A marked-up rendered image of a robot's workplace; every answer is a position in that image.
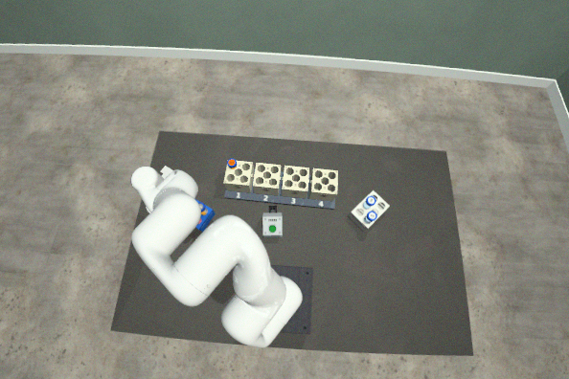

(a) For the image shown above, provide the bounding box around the cream block with round holes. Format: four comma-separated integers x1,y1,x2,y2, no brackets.
309,168,338,201
282,166,309,198
224,161,254,192
253,163,281,196

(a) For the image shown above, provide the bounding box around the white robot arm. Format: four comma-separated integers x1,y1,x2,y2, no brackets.
131,166,303,348

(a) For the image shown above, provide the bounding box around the white tube rack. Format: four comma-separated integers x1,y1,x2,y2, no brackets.
348,191,389,231

